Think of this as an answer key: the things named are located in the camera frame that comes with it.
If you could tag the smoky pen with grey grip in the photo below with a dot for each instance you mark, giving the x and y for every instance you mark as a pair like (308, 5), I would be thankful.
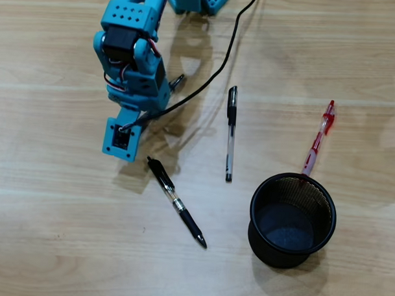
(178, 79)

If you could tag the clear stick pen black cap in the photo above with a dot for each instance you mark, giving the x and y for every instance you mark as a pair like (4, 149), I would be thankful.
(231, 116)

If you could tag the black retractable pen black grip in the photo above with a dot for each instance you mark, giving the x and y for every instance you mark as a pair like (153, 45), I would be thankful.
(188, 222)

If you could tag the red retractable pen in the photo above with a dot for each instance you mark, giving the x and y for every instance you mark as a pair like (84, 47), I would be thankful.
(316, 144)

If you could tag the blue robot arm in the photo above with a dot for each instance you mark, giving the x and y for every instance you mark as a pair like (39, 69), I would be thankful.
(130, 15)

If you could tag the blue perforated robot base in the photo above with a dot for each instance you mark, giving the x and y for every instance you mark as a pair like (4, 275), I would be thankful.
(189, 1)

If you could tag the black mesh pen holder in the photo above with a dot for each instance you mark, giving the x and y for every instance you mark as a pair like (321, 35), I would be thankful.
(265, 248)

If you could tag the blue-mounted wrist camera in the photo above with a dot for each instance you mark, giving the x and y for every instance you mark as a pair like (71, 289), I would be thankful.
(121, 140)

